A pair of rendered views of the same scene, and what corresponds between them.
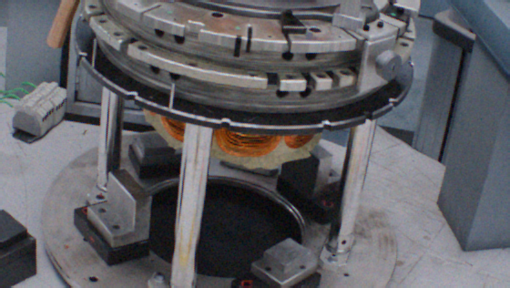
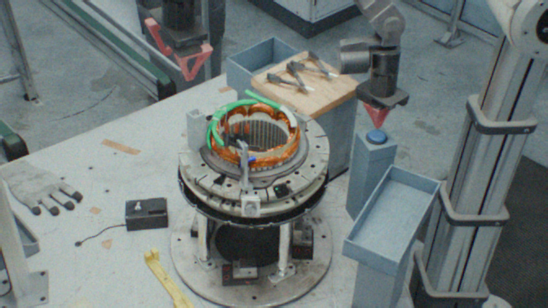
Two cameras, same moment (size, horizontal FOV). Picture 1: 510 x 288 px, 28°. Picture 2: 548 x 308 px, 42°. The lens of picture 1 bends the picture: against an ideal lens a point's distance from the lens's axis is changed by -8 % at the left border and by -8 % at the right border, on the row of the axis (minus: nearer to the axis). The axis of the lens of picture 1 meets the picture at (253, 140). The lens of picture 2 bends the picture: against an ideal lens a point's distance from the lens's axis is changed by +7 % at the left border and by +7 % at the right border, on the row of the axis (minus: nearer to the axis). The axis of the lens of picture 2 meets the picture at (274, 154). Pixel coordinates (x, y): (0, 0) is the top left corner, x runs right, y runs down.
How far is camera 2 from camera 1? 0.97 m
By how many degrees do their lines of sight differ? 37
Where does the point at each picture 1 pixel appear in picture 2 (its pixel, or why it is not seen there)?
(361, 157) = (280, 239)
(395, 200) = (348, 264)
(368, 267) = (287, 288)
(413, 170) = not seen: hidden behind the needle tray
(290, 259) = (245, 266)
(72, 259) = (180, 227)
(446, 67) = (436, 211)
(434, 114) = (430, 231)
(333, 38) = (229, 191)
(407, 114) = not seen: outside the picture
